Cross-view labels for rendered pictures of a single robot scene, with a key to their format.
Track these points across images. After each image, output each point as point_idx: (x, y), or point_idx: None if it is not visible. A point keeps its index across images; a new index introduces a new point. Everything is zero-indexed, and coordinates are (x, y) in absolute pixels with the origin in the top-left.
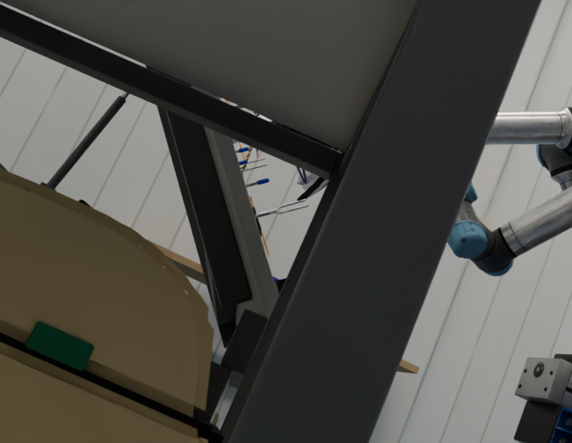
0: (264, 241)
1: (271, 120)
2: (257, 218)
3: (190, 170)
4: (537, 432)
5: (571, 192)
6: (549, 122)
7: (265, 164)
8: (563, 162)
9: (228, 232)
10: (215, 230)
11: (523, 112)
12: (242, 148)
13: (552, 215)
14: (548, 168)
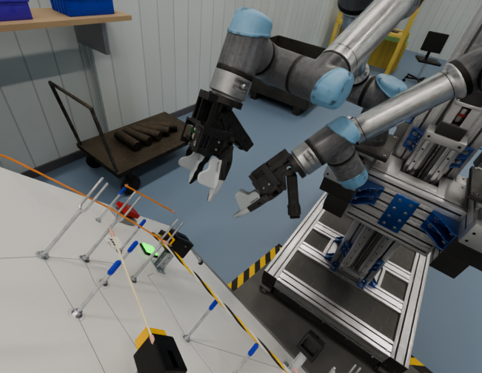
0: (165, 207)
1: None
2: (186, 243)
3: None
4: (339, 193)
5: (419, 105)
6: (403, 14)
7: (182, 224)
8: (364, 6)
9: None
10: None
11: (388, 11)
12: (254, 352)
13: (398, 123)
14: (341, 3)
